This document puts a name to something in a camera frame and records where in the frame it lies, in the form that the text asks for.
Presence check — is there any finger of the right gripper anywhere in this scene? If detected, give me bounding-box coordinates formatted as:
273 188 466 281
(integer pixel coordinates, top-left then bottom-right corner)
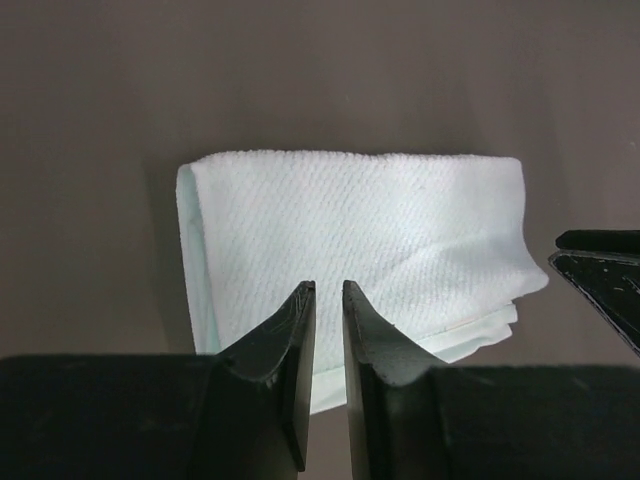
549 230 639 353

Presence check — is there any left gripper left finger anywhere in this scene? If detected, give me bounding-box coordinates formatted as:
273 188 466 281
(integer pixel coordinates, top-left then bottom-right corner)
1 281 316 479

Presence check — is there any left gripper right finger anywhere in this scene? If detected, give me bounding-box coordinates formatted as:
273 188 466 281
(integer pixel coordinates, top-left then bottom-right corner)
342 281 639 479

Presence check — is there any white towel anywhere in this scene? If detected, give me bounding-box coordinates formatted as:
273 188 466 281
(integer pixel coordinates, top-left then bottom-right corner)
176 150 548 413

